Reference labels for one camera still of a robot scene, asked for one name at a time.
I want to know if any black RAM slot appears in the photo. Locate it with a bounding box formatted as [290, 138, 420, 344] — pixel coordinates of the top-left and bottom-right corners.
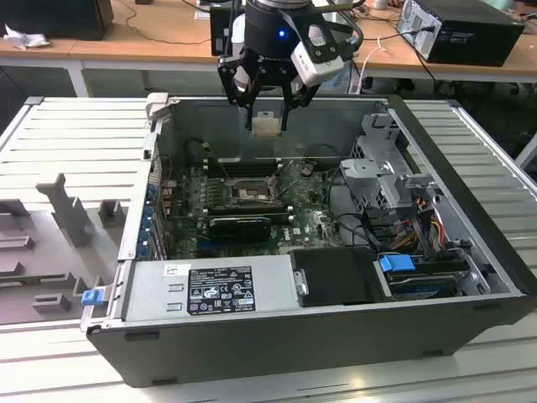
[206, 171, 281, 178]
[204, 209, 294, 220]
[206, 162, 281, 169]
[206, 157, 281, 164]
[204, 201, 293, 212]
[206, 166, 281, 173]

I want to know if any silver power supply unit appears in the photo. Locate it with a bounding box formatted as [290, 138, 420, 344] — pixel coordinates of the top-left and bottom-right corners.
[123, 254, 301, 323]

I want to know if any dark hard disk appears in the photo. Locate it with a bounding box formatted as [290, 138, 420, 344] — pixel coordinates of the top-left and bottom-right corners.
[388, 272, 459, 301]

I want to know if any white camera on black bracket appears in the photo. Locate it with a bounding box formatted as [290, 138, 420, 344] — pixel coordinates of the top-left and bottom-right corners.
[290, 24, 345, 83]

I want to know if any grey parts rack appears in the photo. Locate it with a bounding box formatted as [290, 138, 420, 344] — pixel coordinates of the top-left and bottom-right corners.
[0, 171, 129, 325]

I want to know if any black plastic shroud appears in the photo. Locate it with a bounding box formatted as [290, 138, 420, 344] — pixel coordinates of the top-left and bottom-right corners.
[289, 247, 381, 307]

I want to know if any green motherboard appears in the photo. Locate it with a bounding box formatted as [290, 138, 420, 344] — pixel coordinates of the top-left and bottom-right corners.
[167, 160, 346, 260]

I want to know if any wooden desk white frame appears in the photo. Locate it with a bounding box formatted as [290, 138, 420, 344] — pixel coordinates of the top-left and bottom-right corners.
[66, 0, 537, 100]
[0, 37, 91, 98]

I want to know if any black graphics card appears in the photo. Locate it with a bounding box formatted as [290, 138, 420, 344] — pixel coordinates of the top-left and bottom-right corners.
[208, 215, 273, 243]

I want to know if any black desktop computer tower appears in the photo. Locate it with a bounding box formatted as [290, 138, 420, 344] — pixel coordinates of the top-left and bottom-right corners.
[396, 0, 526, 67]

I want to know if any red yellow wire bundle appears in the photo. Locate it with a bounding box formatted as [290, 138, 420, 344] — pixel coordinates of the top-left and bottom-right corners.
[430, 216, 446, 249]

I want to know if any crumpled white paper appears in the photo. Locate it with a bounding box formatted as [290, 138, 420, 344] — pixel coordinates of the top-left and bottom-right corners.
[3, 23, 52, 50]

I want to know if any white metal frame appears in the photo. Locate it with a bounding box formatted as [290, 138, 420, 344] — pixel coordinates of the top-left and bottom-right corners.
[514, 132, 537, 171]

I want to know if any black open PC case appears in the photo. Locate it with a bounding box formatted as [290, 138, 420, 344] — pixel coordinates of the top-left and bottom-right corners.
[79, 92, 532, 390]

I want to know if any black wire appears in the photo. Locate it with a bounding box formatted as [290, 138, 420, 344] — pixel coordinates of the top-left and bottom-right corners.
[309, 143, 342, 162]
[328, 212, 371, 249]

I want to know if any small white grey camera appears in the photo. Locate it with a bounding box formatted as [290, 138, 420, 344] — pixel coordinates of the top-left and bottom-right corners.
[232, 62, 249, 94]

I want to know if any silver metal drive cage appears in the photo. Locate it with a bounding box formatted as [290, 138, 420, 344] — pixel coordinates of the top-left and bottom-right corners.
[338, 112, 446, 257]

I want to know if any grey plastic case latch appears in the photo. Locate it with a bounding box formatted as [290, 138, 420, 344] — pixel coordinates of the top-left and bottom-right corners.
[144, 92, 170, 123]

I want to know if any black cylindrical case part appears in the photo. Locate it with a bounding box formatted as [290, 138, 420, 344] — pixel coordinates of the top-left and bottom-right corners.
[186, 139, 207, 165]

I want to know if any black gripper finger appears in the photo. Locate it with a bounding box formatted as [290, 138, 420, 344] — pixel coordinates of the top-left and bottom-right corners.
[279, 75, 322, 132]
[216, 51, 263, 131]

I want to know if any white cable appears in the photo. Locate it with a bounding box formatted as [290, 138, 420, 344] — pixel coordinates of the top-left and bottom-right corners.
[358, 36, 389, 94]

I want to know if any large black box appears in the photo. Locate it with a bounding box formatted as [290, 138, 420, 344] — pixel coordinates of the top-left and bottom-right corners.
[0, 0, 115, 42]

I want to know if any CPU socket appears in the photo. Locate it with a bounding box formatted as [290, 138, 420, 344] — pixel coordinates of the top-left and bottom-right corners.
[227, 176, 283, 207]

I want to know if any small black device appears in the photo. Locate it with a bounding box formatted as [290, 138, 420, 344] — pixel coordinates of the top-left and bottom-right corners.
[209, 6, 247, 57]

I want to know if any blue disk carrier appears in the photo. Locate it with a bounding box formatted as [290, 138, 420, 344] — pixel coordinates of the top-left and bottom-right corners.
[377, 254, 417, 279]

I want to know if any silver square CPU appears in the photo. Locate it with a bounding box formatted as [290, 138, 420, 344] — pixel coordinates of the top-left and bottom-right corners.
[251, 110, 282, 139]

